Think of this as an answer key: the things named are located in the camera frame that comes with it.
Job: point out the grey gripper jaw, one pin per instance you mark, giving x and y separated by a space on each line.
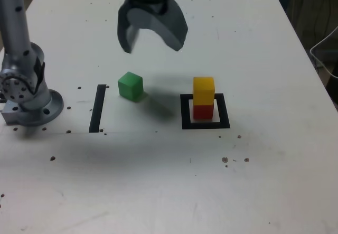
169 25

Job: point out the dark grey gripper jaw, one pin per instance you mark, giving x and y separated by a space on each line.
124 30

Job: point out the green cube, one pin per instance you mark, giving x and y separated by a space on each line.
129 86

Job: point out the yellow cube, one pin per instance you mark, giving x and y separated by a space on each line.
203 90

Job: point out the red cube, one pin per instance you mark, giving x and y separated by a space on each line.
203 111

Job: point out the black tape square outline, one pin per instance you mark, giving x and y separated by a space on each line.
185 112

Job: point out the black tape strip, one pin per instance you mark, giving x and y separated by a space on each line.
97 107

